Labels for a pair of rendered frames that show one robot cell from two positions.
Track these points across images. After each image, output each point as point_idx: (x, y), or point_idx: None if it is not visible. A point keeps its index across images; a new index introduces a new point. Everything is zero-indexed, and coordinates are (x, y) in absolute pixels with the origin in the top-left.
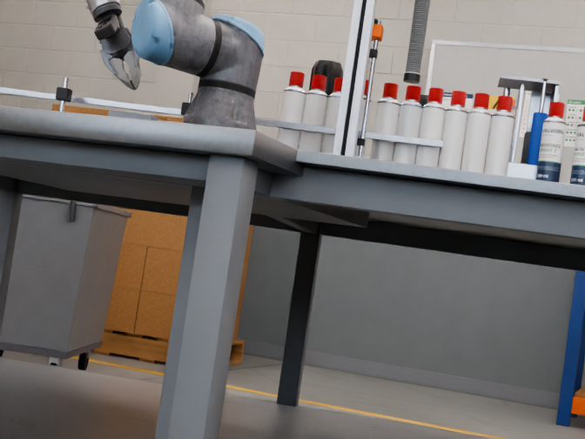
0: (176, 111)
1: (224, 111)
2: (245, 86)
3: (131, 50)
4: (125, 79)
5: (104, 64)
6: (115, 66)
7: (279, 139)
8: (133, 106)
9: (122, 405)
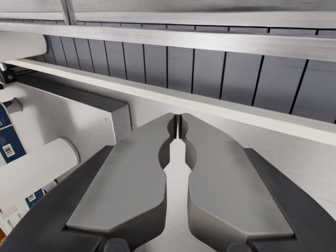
0: (96, 26)
1: None
2: None
3: (82, 221)
4: (197, 121)
5: (333, 219)
6: (240, 176)
7: (19, 32)
8: (189, 30)
9: None
